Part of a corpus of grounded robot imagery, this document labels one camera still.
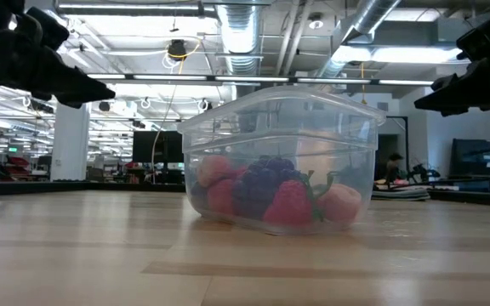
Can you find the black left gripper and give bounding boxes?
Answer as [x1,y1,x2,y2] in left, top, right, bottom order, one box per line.
[0,0,117,110]

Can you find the pink peach half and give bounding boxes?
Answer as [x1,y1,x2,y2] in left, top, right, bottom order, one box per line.
[197,154,236,189]
[317,182,363,224]

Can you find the clear plastic tupperware container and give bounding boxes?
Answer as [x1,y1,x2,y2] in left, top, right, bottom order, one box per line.
[176,84,387,237]

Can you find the red strawberry green leaves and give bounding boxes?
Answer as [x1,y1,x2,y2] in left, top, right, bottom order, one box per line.
[206,178,237,216]
[263,170,335,229]

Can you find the purple grape bunch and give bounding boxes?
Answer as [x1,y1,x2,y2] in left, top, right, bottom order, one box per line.
[232,156,308,220]

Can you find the white building pillar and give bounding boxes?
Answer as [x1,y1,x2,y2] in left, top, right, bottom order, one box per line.
[50,101,92,183]

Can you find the black screen on cart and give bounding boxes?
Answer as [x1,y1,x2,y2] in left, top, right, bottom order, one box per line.
[451,138,490,195]

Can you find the black background monitor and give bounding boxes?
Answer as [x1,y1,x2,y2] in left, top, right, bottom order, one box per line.
[164,130,185,164]
[132,130,165,164]

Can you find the grey folded cloth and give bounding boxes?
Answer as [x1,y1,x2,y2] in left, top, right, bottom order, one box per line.
[371,188,432,202]

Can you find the silver diagonal duct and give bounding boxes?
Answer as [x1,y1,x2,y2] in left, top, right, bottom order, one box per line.
[315,0,402,78]

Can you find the black ceiling camera yellow cable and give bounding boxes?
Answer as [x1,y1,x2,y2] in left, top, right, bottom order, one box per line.
[167,38,189,60]

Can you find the silver ventilation duct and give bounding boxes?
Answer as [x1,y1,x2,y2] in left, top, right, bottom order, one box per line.
[214,3,265,77]

